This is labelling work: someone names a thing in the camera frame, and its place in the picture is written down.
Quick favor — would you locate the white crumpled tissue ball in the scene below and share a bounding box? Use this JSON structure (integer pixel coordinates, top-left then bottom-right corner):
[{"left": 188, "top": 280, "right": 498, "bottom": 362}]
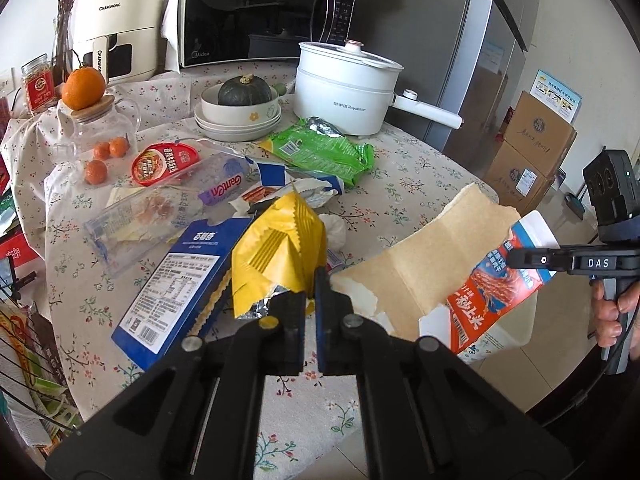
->
[{"left": 319, "top": 214, "right": 347, "bottom": 252}]

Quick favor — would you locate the grey refrigerator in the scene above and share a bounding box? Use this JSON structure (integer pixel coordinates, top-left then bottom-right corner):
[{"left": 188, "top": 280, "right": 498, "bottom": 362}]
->
[{"left": 349, "top": 0, "right": 539, "bottom": 165}]

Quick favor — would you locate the black wire rack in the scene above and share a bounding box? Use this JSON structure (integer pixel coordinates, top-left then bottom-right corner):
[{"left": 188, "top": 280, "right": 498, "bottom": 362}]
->
[{"left": 1, "top": 256, "right": 81, "bottom": 450}]

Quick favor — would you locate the clear plastic water bottle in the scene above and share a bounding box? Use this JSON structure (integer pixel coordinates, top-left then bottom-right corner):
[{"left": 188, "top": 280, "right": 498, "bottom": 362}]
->
[{"left": 85, "top": 152, "right": 255, "bottom": 278}]

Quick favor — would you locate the person's right hand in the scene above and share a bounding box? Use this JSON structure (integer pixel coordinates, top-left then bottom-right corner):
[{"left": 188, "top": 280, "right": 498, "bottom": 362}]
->
[{"left": 591, "top": 280, "right": 640, "bottom": 349}]

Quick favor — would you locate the glass jar with wooden lid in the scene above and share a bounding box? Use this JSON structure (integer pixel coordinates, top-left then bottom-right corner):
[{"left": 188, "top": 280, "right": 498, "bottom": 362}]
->
[{"left": 51, "top": 93, "right": 141, "bottom": 188}]

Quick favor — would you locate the black microwave oven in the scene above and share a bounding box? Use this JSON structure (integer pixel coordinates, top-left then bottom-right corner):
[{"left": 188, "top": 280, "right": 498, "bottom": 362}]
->
[{"left": 165, "top": 0, "right": 356, "bottom": 70}]

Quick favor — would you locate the lower cardboard box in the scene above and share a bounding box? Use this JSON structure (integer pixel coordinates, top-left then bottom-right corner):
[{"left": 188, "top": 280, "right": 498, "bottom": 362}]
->
[{"left": 483, "top": 142, "right": 551, "bottom": 217}]

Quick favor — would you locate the cream air fryer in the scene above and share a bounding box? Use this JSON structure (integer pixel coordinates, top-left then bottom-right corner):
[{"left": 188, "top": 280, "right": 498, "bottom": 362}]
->
[{"left": 70, "top": 0, "right": 163, "bottom": 84}]

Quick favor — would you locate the yellow foil snack bag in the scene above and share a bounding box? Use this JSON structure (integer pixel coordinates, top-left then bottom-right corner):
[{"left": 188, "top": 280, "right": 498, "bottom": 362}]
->
[{"left": 231, "top": 192, "right": 326, "bottom": 318}]

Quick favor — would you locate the blue flat cardboard box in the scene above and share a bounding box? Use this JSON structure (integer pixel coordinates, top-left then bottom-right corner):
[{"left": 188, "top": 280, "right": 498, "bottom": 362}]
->
[{"left": 112, "top": 218, "right": 252, "bottom": 370}]

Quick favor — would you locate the white flower bowl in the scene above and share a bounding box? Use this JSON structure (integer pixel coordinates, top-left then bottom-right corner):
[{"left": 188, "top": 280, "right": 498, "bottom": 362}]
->
[{"left": 200, "top": 84, "right": 281, "bottom": 127}]

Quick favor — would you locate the blue wall poster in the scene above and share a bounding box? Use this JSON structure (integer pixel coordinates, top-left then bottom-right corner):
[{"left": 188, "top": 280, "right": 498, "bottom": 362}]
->
[{"left": 529, "top": 70, "right": 582, "bottom": 124}]

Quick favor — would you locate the upper cardboard box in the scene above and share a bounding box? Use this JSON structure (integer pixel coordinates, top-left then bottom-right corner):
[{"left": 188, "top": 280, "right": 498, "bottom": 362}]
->
[{"left": 504, "top": 91, "right": 577, "bottom": 177}]

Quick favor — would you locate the dark green pumpkin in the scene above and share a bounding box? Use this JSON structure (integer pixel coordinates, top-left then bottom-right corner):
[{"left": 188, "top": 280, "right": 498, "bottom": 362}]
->
[{"left": 217, "top": 74, "right": 272, "bottom": 106}]

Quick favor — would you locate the torn brown rice carton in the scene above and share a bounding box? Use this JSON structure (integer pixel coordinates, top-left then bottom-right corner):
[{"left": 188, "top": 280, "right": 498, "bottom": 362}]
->
[{"left": 330, "top": 184, "right": 558, "bottom": 363}]

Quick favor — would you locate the glass vase with twigs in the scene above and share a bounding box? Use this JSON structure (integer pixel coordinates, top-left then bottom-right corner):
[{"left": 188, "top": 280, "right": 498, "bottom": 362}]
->
[{"left": 51, "top": 0, "right": 75, "bottom": 84}]

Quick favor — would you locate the green snack bag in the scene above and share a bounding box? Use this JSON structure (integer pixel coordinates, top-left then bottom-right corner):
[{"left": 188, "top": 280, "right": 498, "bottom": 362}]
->
[{"left": 259, "top": 117, "right": 374, "bottom": 186}]

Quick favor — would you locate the red labelled spice jar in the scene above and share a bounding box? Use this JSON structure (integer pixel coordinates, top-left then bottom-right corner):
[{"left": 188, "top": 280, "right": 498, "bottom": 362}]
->
[{"left": 21, "top": 53, "right": 56, "bottom": 115}]

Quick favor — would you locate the white electric cooking pot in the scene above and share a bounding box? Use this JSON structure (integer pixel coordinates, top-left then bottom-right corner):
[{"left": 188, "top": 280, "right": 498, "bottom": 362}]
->
[{"left": 293, "top": 40, "right": 463, "bottom": 136}]

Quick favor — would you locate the floral tablecloth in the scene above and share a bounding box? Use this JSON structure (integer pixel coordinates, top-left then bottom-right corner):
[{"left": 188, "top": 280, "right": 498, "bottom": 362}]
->
[{"left": 1, "top": 109, "right": 474, "bottom": 479}]

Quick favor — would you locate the blue white torn carton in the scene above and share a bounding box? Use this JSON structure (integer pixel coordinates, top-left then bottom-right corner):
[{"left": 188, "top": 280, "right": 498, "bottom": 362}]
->
[{"left": 230, "top": 158, "right": 345, "bottom": 214}]

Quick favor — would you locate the large orange fruit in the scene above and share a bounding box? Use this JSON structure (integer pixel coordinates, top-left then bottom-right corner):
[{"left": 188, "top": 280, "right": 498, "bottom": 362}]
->
[{"left": 61, "top": 66, "right": 106, "bottom": 110}]

